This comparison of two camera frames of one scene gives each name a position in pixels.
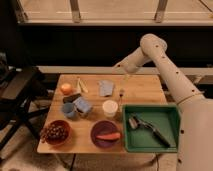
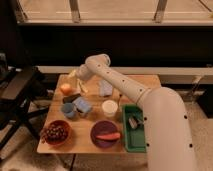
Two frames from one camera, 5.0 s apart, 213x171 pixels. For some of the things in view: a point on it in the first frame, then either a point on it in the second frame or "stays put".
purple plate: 104,127 stays put
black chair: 18,85 stays put
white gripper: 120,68 to 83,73
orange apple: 66,89 stays put
